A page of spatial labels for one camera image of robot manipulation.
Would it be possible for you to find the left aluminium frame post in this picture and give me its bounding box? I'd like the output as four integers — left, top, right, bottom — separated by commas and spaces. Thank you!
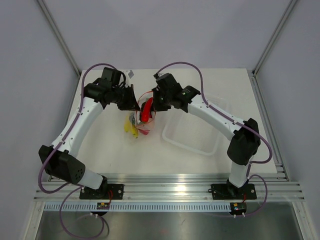
35, 0, 81, 78

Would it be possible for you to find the aluminium frame post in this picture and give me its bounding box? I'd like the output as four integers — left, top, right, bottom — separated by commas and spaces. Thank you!
35, 0, 81, 78
252, 0, 300, 77

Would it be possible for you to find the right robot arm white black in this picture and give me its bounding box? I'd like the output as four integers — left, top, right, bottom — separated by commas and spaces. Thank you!
152, 73, 261, 199

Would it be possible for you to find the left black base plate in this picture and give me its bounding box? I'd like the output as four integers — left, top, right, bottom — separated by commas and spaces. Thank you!
79, 183, 124, 200

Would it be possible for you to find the white slotted cable duct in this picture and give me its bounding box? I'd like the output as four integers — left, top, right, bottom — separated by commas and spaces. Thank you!
44, 201, 231, 213

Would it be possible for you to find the aluminium mounting rail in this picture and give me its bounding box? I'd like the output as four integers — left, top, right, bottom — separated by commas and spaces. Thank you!
33, 173, 306, 203

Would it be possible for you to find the yellow banana bunch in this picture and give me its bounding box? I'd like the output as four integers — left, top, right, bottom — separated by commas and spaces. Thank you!
124, 113, 139, 139

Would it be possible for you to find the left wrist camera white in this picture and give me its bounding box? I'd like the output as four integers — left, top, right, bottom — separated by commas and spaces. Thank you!
124, 70, 134, 86

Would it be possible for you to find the right small circuit board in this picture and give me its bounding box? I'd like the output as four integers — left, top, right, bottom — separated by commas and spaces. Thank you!
230, 202, 247, 213

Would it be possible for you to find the clear zip bag orange zipper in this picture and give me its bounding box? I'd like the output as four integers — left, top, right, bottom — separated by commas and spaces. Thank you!
124, 90, 156, 139

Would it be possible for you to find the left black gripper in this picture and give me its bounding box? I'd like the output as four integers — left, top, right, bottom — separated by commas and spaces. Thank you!
111, 83, 140, 111

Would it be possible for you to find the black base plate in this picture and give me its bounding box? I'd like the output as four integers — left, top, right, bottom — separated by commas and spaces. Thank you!
208, 183, 257, 200
79, 183, 124, 200

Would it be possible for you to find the red chili pepper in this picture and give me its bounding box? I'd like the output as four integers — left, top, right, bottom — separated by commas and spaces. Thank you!
140, 97, 153, 123

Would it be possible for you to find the right aluminium frame post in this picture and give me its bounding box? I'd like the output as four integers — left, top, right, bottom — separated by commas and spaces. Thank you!
252, 0, 300, 77

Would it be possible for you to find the red dragon fruit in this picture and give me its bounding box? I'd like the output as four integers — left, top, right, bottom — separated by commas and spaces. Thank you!
137, 122, 154, 136

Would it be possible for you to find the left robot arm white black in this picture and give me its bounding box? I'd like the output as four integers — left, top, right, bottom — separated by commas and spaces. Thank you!
37, 63, 140, 199

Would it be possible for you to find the white plastic perforated basket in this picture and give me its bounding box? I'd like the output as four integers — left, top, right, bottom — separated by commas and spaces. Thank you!
162, 109, 224, 156

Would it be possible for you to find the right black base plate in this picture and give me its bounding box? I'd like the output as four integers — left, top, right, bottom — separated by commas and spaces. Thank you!
208, 183, 257, 200

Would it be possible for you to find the small circuit board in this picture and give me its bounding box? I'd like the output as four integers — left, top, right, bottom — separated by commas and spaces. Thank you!
230, 202, 247, 213
96, 202, 110, 210

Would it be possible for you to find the left small circuit board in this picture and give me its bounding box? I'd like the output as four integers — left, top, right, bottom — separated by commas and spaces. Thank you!
96, 202, 110, 210

